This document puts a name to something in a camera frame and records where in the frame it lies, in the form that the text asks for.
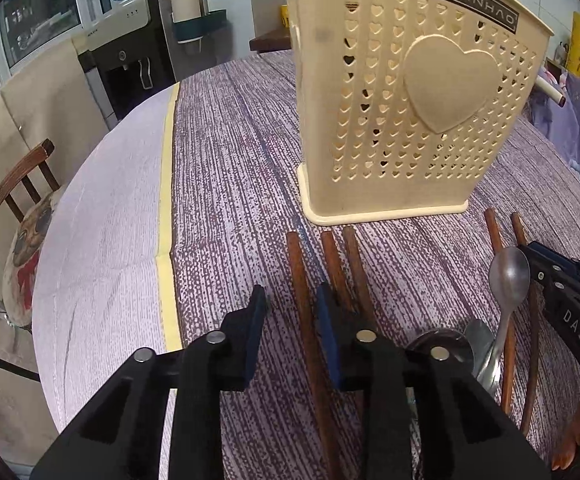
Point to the grey plastic spoon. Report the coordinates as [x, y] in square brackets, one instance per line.
[521, 280]

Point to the black water dispenser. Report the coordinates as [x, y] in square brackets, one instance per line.
[127, 50]

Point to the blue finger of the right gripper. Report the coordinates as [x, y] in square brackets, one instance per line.
[565, 264]

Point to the cream perforated utensil holder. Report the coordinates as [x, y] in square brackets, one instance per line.
[404, 104]

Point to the wooden chair with cushion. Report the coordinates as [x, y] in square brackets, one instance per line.
[18, 280]

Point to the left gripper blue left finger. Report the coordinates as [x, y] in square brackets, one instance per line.
[243, 329]

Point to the steel spoon wooden handle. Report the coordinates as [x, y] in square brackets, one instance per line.
[440, 344]

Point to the purple striped tablecloth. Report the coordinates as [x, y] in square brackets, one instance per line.
[97, 298]

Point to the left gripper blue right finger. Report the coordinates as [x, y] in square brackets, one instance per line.
[342, 349]

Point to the yellow foil roll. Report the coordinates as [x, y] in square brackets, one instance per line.
[573, 53]

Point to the cream frying pan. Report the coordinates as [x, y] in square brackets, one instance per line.
[550, 91]

